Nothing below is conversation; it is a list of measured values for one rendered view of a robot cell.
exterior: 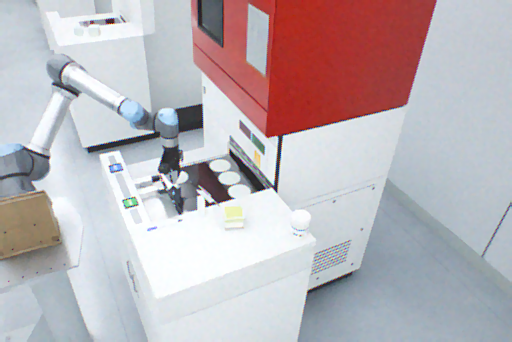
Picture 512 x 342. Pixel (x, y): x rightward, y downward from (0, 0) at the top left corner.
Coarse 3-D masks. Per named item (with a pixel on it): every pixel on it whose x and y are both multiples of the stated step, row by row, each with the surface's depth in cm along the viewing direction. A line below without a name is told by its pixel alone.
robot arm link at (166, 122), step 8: (160, 112) 168; (168, 112) 169; (176, 112) 170; (160, 120) 169; (168, 120) 168; (176, 120) 171; (160, 128) 170; (168, 128) 170; (176, 128) 172; (168, 136) 172; (176, 136) 174
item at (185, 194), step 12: (192, 168) 201; (204, 168) 202; (192, 180) 194; (204, 180) 194; (216, 180) 195; (240, 180) 195; (180, 192) 187; (192, 192) 187; (216, 192) 188; (252, 192) 189; (180, 204) 181; (192, 204) 181
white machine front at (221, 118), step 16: (208, 80) 220; (208, 96) 226; (224, 96) 206; (208, 112) 233; (224, 112) 211; (240, 112) 193; (208, 128) 240; (224, 128) 217; (256, 128) 182; (224, 144) 223; (240, 144) 203; (272, 144) 172; (272, 160) 176; (272, 176) 180
